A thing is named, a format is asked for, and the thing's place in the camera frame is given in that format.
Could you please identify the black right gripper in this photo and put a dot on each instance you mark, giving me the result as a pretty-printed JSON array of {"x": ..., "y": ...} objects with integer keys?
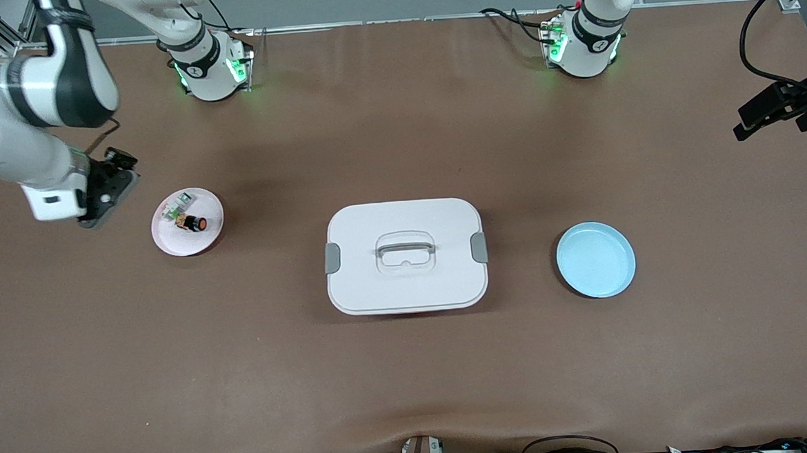
[{"x": 102, "y": 170}]

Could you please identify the orange and black switch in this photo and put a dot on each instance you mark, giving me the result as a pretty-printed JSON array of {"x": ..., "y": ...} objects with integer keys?
[{"x": 193, "y": 223}]

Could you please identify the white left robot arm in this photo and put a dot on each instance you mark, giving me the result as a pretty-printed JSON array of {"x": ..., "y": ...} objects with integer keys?
[{"x": 584, "y": 55}]

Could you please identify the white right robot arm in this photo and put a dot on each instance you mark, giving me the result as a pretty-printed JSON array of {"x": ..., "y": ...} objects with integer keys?
[{"x": 20, "y": 157}]

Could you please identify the pink round plate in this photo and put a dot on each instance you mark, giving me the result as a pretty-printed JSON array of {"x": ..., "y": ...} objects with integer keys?
[{"x": 197, "y": 243}]

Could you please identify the brown table mat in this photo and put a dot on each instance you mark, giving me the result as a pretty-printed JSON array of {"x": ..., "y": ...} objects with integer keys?
[{"x": 176, "y": 376}]

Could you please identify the light blue round plate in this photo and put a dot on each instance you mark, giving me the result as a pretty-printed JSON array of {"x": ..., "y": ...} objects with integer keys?
[{"x": 595, "y": 261}]

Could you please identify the white lidded container box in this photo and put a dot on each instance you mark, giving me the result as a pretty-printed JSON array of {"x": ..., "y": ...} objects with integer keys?
[{"x": 406, "y": 281}]

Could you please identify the green and clear switch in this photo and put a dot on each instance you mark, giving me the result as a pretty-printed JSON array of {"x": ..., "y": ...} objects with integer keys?
[{"x": 178, "y": 205}]

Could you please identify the metal table edge rail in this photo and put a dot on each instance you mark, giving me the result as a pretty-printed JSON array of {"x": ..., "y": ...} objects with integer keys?
[{"x": 365, "y": 23}]

